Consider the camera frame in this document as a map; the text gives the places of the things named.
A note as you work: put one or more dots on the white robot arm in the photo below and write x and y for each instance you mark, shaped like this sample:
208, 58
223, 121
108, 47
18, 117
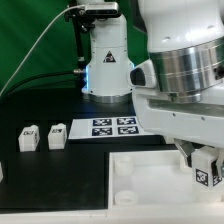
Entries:
168, 56

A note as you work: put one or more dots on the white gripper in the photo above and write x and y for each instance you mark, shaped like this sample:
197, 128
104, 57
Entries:
198, 123

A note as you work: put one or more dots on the white block at left edge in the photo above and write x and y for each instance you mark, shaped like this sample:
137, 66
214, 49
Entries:
1, 173

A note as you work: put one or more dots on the white square table top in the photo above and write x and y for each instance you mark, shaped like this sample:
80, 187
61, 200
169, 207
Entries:
158, 178

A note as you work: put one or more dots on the grey camera on stand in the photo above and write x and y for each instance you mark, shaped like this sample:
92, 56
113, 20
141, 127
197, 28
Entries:
96, 9

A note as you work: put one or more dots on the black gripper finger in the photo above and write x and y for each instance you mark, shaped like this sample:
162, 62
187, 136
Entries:
220, 166

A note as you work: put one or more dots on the white sheet with tags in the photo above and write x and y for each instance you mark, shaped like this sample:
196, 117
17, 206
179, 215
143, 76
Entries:
105, 127

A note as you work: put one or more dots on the black camera stand pole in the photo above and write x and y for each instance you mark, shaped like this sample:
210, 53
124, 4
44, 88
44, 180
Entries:
81, 62

